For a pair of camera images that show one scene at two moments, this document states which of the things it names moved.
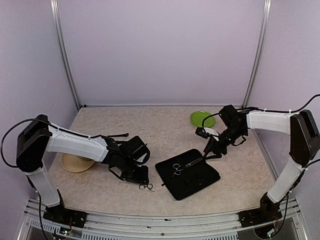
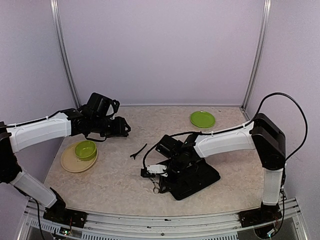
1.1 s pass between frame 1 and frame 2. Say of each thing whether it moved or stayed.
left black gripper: moved
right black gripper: moved
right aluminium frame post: stayed
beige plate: stayed
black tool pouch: stayed
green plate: stayed
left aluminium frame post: stayed
